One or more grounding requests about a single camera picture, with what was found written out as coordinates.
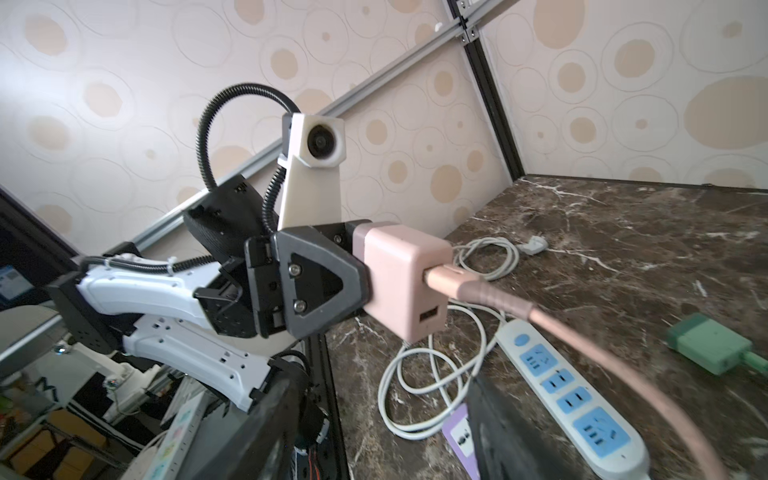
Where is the white blue power strip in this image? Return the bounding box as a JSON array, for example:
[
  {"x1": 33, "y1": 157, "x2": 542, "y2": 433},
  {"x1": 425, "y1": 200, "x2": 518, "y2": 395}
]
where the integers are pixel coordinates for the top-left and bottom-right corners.
[{"x1": 495, "y1": 320, "x2": 650, "y2": 479}]

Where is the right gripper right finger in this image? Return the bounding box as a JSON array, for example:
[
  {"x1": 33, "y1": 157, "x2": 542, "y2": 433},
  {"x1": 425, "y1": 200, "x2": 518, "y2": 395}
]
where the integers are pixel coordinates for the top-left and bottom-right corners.
[{"x1": 466, "y1": 376, "x2": 576, "y2": 480}]

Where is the pink charger cable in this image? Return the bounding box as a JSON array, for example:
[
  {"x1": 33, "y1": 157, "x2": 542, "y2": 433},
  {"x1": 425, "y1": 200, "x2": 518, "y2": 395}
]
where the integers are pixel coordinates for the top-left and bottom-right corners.
[{"x1": 424, "y1": 263, "x2": 730, "y2": 480}]

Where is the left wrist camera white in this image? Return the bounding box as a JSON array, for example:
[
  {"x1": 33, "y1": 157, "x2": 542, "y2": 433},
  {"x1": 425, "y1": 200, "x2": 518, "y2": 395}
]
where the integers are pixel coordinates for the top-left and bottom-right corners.
[{"x1": 278, "y1": 113, "x2": 347, "y2": 230}]

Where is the pink charger plug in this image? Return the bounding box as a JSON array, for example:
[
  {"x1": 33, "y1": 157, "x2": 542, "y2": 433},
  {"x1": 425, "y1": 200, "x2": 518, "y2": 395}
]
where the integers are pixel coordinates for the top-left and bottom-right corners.
[{"x1": 353, "y1": 222, "x2": 452, "y2": 344}]

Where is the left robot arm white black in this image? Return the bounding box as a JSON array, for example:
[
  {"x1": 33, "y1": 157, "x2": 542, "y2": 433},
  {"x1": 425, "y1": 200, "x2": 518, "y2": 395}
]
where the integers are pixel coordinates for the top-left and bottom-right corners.
[{"x1": 47, "y1": 83, "x2": 371, "y2": 411}]

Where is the purple power strip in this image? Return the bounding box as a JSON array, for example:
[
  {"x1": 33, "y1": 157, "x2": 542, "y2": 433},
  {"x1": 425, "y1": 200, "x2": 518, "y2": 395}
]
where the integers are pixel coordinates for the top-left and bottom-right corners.
[{"x1": 442, "y1": 403, "x2": 480, "y2": 480}]

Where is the silver aluminium rail left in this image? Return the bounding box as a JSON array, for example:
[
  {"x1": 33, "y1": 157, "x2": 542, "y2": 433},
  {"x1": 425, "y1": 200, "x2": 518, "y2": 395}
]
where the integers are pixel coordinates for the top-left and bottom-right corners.
[{"x1": 131, "y1": 0, "x2": 526, "y2": 252}]

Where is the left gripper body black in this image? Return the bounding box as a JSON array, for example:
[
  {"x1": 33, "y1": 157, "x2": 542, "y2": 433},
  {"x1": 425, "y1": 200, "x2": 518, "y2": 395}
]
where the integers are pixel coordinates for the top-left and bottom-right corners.
[{"x1": 193, "y1": 220, "x2": 367, "y2": 338}]

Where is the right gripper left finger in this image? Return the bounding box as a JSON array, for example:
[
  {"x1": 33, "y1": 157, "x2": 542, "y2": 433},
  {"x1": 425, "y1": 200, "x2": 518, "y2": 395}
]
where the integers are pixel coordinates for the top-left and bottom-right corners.
[{"x1": 193, "y1": 359, "x2": 309, "y2": 480}]

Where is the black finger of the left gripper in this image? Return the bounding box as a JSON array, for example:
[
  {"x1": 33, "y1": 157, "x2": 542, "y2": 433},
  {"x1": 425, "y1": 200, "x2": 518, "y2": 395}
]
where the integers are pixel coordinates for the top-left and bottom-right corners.
[{"x1": 272, "y1": 226, "x2": 371, "y2": 339}]

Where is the green charger plug left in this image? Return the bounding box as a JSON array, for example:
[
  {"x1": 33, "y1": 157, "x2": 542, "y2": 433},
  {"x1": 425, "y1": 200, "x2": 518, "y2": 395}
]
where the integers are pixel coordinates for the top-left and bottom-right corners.
[{"x1": 665, "y1": 313, "x2": 767, "y2": 377}]

